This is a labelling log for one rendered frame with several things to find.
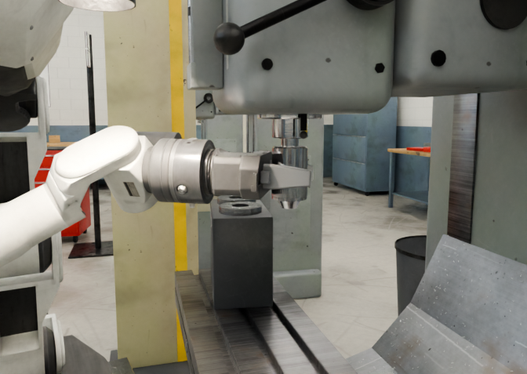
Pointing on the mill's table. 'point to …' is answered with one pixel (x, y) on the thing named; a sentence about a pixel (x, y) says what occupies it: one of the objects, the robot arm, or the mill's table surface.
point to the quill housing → (306, 52)
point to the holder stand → (241, 253)
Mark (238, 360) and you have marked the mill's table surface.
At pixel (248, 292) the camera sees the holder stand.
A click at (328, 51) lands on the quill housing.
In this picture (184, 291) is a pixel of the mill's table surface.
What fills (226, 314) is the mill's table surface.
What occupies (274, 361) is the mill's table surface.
